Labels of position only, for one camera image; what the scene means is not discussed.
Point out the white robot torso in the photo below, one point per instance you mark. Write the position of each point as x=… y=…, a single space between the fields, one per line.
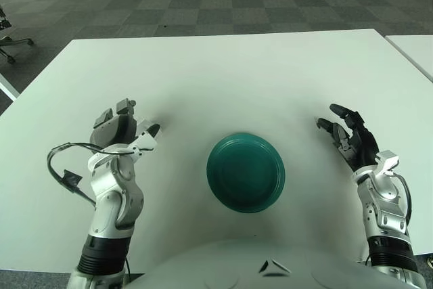
x=220 y=262

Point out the green plate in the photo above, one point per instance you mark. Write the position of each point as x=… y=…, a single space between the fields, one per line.
x=245 y=174

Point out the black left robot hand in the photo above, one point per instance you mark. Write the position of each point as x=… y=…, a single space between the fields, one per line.
x=111 y=130

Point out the office chair base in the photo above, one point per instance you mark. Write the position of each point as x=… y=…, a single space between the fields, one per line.
x=20 y=41

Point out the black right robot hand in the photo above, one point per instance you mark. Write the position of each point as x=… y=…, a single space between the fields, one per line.
x=362 y=147

